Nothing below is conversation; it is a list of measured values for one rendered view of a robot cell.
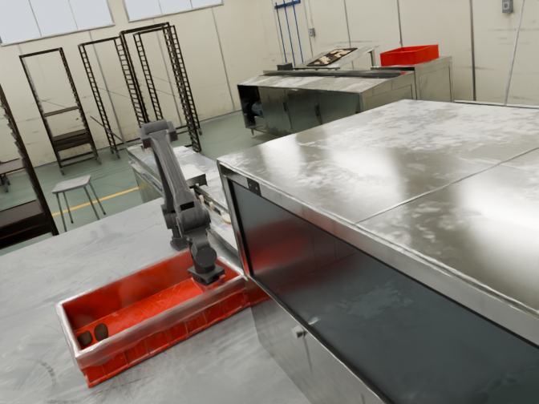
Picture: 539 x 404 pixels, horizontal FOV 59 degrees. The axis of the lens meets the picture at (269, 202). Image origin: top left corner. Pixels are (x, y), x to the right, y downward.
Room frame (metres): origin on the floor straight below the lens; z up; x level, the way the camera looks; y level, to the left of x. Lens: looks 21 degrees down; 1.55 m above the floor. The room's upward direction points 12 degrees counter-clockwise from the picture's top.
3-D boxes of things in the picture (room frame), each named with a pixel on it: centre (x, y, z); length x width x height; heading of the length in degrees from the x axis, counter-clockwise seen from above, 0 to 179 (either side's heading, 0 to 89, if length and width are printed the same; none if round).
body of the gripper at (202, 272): (1.18, 0.21, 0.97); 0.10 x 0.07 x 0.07; 37
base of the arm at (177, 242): (1.67, 0.35, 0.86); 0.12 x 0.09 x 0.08; 28
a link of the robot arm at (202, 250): (1.14, 0.20, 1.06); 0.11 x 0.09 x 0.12; 16
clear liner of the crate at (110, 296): (1.18, 0.38, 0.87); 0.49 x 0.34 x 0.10; 118
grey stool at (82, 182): (4.57, 1.88, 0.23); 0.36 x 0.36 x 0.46; 9
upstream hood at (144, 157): (2.80, 0.60, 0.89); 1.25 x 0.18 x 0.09; 22
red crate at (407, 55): (5.09, -1.76, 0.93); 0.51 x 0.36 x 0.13; 26
